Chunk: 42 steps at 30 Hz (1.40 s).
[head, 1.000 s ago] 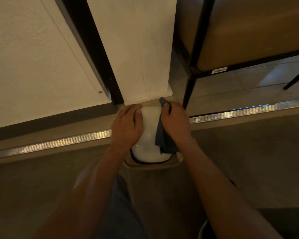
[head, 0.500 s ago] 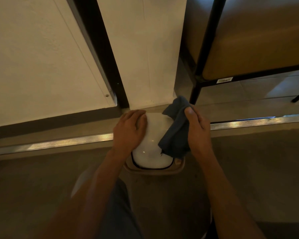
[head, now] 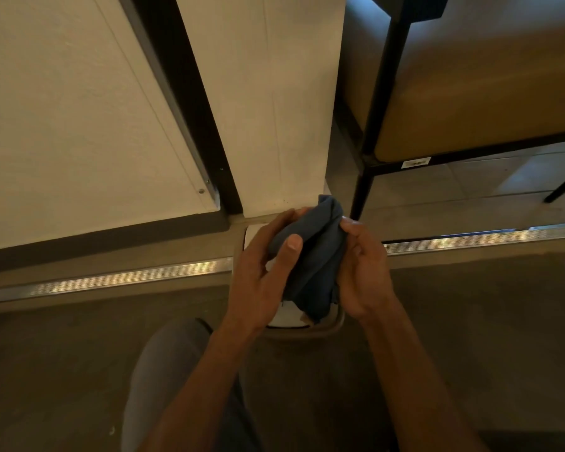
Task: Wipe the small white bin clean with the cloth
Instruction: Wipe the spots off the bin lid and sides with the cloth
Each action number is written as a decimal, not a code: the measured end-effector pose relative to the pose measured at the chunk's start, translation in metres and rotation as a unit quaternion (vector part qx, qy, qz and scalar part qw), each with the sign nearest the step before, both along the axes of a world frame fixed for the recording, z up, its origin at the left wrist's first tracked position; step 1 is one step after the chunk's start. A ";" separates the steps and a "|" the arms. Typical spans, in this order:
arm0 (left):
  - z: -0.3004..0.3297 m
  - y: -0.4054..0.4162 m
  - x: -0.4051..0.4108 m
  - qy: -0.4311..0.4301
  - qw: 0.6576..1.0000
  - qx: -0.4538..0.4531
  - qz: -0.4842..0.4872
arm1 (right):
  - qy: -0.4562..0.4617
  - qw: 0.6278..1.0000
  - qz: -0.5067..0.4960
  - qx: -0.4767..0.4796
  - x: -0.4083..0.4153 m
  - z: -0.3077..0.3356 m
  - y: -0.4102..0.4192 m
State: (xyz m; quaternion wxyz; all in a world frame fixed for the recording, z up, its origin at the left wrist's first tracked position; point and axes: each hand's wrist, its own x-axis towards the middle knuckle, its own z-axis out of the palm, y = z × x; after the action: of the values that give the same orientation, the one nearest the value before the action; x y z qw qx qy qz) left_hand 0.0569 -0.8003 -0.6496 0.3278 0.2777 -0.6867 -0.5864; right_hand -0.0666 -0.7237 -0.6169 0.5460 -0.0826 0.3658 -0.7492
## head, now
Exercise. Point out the white sticker label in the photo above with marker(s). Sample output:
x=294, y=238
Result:
x=415, y=161

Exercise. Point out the brown bench with sticker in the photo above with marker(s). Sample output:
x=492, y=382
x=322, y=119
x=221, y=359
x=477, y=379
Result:
x=475, y=89

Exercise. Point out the person's left forearm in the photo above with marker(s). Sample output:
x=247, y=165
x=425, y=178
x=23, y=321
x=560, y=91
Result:
x=198, y=395

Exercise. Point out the metal floor threshold strip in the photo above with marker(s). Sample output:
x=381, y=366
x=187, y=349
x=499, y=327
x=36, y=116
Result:
x=108, y=280

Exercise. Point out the person's right forearm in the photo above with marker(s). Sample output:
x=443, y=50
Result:
x=419, y=390

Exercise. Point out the person's left hand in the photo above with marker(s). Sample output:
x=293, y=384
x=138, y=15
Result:
x=259, y=287

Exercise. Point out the person's right hand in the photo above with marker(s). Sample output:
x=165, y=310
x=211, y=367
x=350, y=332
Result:
x=367, y=277

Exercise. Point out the black wall post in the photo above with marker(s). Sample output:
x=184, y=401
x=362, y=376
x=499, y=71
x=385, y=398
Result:
x=188, y=108

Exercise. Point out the grey baseboard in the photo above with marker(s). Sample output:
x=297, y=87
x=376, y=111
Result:
x=99, y=244

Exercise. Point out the dark blue cloth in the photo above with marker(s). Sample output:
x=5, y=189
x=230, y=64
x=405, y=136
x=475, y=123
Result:
x=315, y=258

